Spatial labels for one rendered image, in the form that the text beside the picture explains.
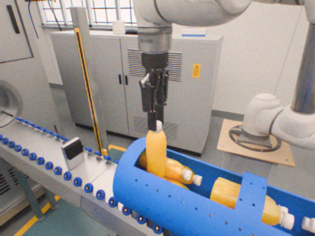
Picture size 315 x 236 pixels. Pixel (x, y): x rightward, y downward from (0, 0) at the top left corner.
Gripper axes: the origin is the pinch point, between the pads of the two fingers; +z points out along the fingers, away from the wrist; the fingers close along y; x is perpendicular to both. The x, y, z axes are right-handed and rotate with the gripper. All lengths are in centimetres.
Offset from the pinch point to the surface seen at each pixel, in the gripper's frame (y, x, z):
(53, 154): -1, -74, 45
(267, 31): -282, 11, -8
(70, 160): 2, -52, 39
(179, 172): -4.3, 7.5, 23.8
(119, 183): 11.5, -8.4, 23.2
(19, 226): 19, -133, 137
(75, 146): -2, -51, 31
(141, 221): 9.7, -1.3, 42.0
